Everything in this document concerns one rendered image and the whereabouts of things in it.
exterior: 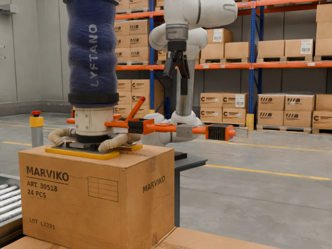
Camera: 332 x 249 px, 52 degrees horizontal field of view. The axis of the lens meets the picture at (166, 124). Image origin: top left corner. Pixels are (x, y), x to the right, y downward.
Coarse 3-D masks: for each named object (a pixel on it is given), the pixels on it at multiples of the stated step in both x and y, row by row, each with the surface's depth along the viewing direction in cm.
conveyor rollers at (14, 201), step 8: (0, 192) 222; (8, 192) 226; (16, 192) 222; (0, 200) 211; (8, 200) 206; (16, 200) 210; (0, 208) 192; (8, 208) 195; (16, 208) 192; (0, 216) 182; (8, 216) 185
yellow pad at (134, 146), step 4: (128, 144) 159; (132, 144) 160; (136, 144) 162; (140, 144) 162; (116, 148) 158; (120, 148) 157; (124, 148) 156; (128, 148) 155; (132, 148) 155; (136, 148) 158
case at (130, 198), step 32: (32, 160) 152; (64, 160) 143; (96, 160) 139; (128, 160) 138; (160, 160) 151; (32, 192) 155; (64, 192) 145; (96, 192) 136; (128, 192) 130; (160, 192) 153; (32, 224) 157; (64, 224) 147; (96, 224) 139; (128, 224) 132; (160, 224) 155
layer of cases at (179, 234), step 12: (180, 228) 167; (24, 240) 156; (36, 240) 156; (168, 240) 155; (180, 240) 155; (192, 240) 155; (204, 240) 155; (216, 240) 155; (228, 240) 155; (240, 240) 155
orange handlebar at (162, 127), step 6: (114, 114) 182; (120, 114) 182; (66, 120) 162; (72, 120) 159; (108, 126) 151; (114, 126) 149; (120, 126) 147; (126, 126) 145; (150, 126) 140; (156, 126) 139; (162, 126) 137; (168, 126) 136; (174, 126) 136; (198, 132) 130; (204, 132) 129; (234, 132) 126
